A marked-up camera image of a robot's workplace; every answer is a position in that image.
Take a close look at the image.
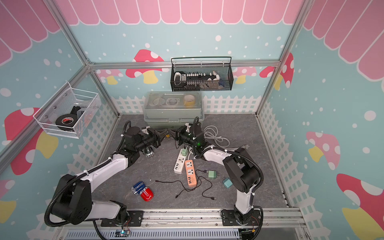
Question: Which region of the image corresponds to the translucent green storage box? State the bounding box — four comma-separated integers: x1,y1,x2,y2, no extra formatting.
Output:
143,92,205,129

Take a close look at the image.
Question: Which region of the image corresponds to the orange power strip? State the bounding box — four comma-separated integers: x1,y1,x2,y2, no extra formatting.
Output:
185,160,197,188

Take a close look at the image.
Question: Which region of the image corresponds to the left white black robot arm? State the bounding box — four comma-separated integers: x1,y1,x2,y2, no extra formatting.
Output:
44,121,168,227

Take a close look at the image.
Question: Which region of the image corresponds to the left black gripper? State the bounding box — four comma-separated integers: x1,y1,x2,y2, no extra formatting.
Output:
135,127,168,151

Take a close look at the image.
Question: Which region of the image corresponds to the long black usb cable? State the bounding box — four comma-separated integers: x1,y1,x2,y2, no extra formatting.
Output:
154,168,217,201

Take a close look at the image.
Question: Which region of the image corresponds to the yellow tape roll in box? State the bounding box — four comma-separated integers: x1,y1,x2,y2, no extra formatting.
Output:
184,95,196,108

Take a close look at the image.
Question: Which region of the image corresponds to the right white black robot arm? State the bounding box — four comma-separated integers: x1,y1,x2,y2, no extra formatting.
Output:
170,117,264,225

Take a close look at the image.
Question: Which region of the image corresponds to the black silver electric shaver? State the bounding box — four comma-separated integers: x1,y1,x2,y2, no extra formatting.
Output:
144,147,155,158

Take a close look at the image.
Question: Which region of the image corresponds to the black power strip in basket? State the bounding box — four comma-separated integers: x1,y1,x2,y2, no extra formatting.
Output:
172,72,220,89

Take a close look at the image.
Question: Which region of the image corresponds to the teal cube adapter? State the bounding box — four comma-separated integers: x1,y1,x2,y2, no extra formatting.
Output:
223,178,233,189

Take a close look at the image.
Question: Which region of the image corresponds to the black electrical tape roll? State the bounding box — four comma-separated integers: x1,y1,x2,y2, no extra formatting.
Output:
56,114,78,132

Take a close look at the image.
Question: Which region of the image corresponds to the black wire mesh wall basket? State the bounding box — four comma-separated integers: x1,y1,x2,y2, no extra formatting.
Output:
170,57,234,92

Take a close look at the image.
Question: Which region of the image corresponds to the white coiled power cord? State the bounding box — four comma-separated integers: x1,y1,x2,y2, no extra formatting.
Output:
203,125,250,151

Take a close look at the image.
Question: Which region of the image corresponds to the white power strip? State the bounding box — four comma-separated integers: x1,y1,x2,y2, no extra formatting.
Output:
174,152,187,174

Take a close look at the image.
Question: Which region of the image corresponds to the black shaver charging cable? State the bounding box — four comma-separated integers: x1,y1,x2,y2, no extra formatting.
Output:
161,130,184,151

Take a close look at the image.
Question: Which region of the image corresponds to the green charger adapter with prongs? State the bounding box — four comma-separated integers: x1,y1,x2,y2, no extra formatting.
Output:
208,170,218,179

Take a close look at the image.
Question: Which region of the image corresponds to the red blue electric shaver case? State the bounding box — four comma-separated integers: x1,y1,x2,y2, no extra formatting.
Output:
132,181,154,202

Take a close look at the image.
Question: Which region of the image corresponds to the white wire wall basket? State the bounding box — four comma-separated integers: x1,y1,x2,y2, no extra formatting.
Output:
34,83,102,139

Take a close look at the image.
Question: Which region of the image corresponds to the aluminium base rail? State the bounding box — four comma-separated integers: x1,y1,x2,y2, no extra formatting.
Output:
54,208,311,240

